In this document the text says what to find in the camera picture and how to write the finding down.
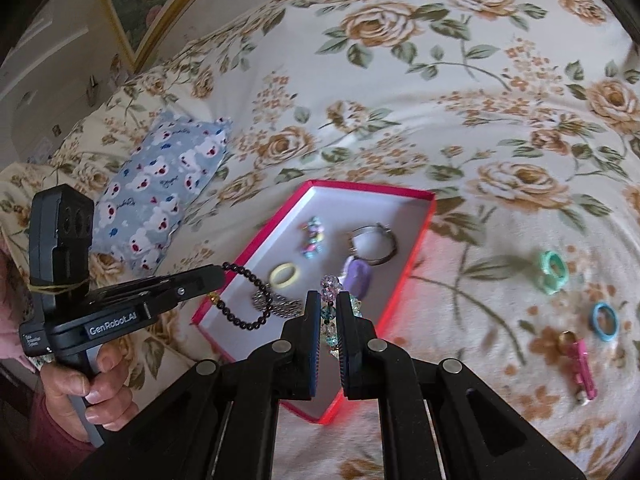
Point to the gold framed picture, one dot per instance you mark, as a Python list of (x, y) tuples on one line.
[(150, 5)]

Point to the red jewelry box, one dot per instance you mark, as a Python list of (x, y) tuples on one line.
[(340, 210)]

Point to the person's left hand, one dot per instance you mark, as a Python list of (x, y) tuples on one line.
[(107, 390)]

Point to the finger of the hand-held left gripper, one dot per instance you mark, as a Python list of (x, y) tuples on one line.
[(165, 282), (185, 297)]

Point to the pink hair clip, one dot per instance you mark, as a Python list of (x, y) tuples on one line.
[(584, 370)]

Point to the metal bangle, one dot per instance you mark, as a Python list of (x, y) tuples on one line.
[(372, 245)]

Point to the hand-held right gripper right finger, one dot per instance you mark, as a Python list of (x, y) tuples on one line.
[(346, 347)]

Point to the blue bear print pillow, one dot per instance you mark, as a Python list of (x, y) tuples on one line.
[(160, 190)]

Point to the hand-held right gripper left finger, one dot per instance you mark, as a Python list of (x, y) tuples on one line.
[(314, 347)]

